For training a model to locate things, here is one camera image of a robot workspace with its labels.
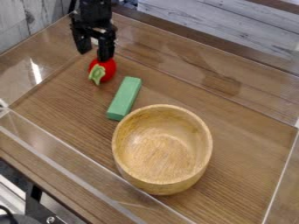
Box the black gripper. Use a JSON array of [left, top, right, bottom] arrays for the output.
[[70, 0, 118, 61]]

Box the red plush strawberry toy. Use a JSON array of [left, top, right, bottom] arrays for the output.
[[89, 59, 118, 85]]

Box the green rectangular block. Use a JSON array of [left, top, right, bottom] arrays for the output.
[[107, 76, 142, 121]]

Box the wooden bowl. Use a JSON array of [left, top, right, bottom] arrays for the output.
[[113, 104, 213, 195]]

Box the clear acrylic front wall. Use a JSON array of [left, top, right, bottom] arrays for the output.
[[0, 108, 195, 224]]

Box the black metal table leg bracket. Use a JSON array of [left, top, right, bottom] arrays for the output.
[[25, 185, 67, 224]]

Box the black cable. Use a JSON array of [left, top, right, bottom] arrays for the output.
[[0, 205, 19, 224]]

